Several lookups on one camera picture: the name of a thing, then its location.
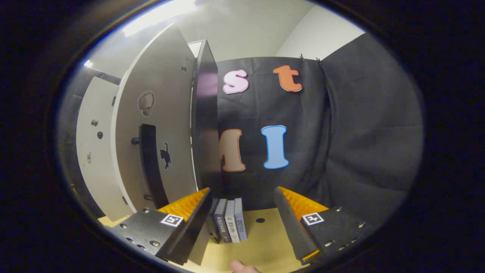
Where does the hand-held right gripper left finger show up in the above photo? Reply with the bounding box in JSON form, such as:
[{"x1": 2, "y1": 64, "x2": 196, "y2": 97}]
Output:
[{"x1": 110, "y1": 188, "x2": 213, "y2": 266}]

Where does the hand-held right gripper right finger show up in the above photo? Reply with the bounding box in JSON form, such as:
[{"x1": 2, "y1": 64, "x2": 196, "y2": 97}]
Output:
[{"x1": 274, "y1": 186, "x2": 379, "y2": 266}]

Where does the white shoe cabinet door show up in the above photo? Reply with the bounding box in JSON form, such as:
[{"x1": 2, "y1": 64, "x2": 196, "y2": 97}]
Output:
[
  {"x1": 111, "y1": 23, "x2": 199, "y2": 213},
  {"x1": 76, "y1": 76, "x2": 133, "y2": 222}
]

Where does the white shoe cabinet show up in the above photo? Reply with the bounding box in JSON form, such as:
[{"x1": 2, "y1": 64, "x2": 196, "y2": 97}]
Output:
[{"x1": 188, "y1": 38, "x2": 222, "y2": 266}]

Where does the dark grey book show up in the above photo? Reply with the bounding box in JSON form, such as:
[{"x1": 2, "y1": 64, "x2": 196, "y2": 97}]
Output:
[{"x1": 213, "y1": 198, "x2": 232, "y2": 243}]

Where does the white book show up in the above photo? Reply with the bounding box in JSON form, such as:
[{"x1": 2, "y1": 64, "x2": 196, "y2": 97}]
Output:
[{"x1": 225, "y1": 199, "x2": 240, "y2": 243}]

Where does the black backdrop cloth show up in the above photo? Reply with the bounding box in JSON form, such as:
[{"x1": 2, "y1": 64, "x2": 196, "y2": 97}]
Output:
[{"x1": 57, "y1": 32, "x2": 425, "y2": 228}]

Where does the ceiling light panel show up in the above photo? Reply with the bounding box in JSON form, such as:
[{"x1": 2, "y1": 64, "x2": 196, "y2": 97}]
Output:
[{"x1": 121, "y1": 0, "x2": 197, "y2": 36}]

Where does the black door handle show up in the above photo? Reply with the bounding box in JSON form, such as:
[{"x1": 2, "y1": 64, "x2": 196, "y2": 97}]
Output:
[{"x1": 131, "y1": 123, "x2": 169, "y2": 209}]

